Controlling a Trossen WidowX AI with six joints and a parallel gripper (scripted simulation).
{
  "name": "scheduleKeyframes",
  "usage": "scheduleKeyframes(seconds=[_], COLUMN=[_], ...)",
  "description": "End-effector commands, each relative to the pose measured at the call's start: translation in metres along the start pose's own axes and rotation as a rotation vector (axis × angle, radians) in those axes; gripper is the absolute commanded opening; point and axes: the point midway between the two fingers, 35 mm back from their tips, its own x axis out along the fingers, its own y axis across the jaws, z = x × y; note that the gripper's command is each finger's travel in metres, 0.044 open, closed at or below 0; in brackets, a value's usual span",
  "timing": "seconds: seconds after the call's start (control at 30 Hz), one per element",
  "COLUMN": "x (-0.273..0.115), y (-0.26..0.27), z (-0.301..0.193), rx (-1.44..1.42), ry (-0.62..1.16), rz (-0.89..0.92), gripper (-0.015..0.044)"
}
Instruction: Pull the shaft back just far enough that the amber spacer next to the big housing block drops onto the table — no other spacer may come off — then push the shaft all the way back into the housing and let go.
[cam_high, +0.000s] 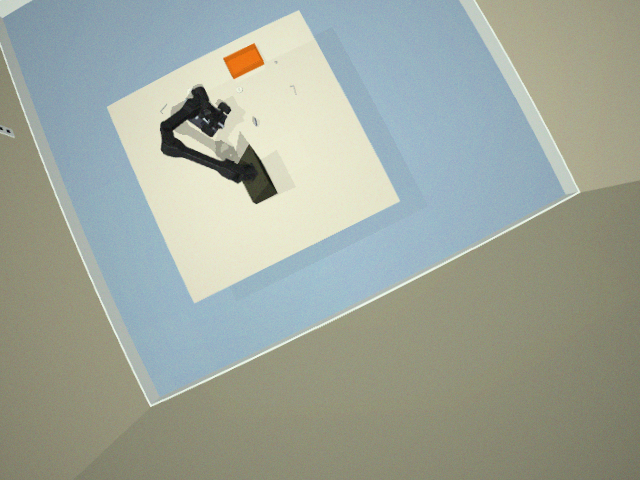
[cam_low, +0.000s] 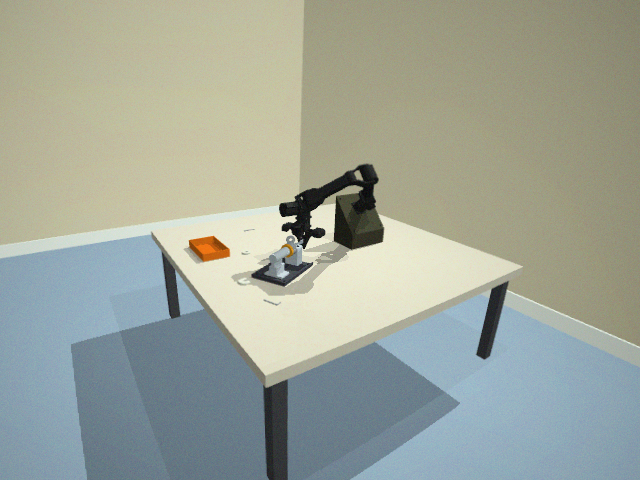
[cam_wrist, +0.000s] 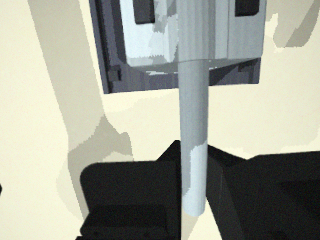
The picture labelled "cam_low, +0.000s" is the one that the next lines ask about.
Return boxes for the orange shallow rectangular tray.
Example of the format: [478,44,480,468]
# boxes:
[189,236,230,262]

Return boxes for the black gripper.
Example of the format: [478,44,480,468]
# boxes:
[281,214,326,249]

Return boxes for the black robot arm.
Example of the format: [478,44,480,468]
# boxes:
[279,164,379,234]

